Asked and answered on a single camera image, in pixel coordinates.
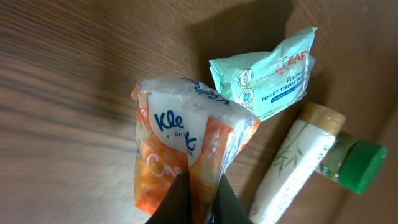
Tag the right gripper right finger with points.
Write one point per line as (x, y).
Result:
(226, 206)

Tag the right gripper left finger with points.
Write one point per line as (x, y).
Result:
(175, 207)

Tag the orange tissue pack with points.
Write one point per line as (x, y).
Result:
(182, 125)

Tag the white tube gold cap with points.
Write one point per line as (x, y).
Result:
(307, 142)

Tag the teal wipes pack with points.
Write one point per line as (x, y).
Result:
(266, 83)

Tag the green lid jar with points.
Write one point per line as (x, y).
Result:
(353, 163)

